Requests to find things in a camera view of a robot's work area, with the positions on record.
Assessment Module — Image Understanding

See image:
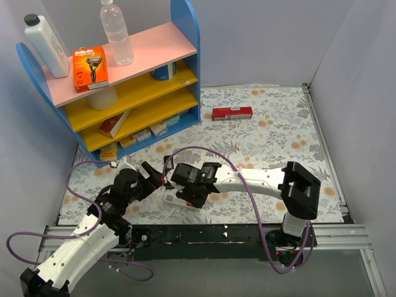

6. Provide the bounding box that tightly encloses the white air conditioner remote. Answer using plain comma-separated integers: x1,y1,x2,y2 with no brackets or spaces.
164,194,194,208

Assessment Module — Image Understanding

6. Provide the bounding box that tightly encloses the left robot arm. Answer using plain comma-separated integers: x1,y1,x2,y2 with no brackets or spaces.
20,160,163,296

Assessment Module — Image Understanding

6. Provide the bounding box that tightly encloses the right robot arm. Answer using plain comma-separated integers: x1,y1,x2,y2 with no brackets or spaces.
166,161,321,246

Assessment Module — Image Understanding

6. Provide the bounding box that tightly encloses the white snack packet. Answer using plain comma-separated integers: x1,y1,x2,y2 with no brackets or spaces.
148,121,168,137
132,128,152,142

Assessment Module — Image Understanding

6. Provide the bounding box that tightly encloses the yellow snack packet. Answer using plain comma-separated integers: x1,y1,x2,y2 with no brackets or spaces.
100,142,118,161

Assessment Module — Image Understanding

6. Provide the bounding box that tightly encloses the green sponge pack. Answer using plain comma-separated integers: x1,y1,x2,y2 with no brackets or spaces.
165,114,180,127

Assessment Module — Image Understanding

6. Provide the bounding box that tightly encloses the red white book box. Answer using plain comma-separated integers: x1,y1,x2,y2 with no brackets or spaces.
99,110,132,138

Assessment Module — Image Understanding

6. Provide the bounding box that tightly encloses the blue pink yellow shelf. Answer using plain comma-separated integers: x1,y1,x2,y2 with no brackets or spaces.
16,1,200,160

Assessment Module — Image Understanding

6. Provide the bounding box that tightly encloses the floral table mat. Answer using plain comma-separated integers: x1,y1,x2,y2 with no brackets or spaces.
58,85,346,225

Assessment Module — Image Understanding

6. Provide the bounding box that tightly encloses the white cylindrical container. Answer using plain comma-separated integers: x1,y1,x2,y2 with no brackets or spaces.
86,87,118,111

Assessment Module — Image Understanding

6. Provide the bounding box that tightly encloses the red toothpaste box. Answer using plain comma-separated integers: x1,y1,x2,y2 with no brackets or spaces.
212,106,253,121

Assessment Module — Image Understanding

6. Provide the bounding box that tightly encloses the blue white can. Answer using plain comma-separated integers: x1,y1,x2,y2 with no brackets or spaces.
150,62,177,81

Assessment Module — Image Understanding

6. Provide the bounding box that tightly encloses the orange razor box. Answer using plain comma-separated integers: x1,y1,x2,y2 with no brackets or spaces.
72,46,109,93

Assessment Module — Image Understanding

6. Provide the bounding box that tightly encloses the clear plastic water bottle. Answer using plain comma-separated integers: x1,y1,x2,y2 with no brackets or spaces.
100,0,134,66

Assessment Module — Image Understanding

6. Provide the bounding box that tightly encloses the white bottle black cap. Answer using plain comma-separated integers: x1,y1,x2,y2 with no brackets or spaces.
24,14,70,79

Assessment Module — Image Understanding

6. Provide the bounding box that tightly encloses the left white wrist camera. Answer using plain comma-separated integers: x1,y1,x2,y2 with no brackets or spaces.
110,157,136,174

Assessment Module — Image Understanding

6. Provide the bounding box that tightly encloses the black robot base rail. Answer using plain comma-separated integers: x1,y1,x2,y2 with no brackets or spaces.
101,222,313,269

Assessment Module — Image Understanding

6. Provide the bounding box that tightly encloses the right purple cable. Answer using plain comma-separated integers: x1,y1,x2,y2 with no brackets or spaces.
162,145,317,275

